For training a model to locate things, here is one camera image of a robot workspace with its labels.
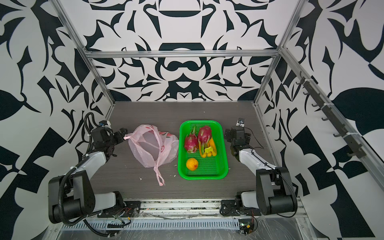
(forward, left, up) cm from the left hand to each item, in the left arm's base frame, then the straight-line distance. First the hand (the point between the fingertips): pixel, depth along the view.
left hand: (119, 130), depth 89 cm
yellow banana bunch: (-14, -52, -1) cm, 54 cm away
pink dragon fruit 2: (-4, -50, -2) cm, 50 cm away
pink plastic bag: (-5, -18, -13) cm, 23 cm away
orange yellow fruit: (-19, -42, -7) cm, 47 cm away
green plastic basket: (-19, -56, -13) cm, 60 cm away
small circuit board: (-48, -67, -14) cm, 83 cm away
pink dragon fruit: (-6, -42, -5) cm, 43 cm away
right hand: (-2, -70, -1) cm, 70 cm away
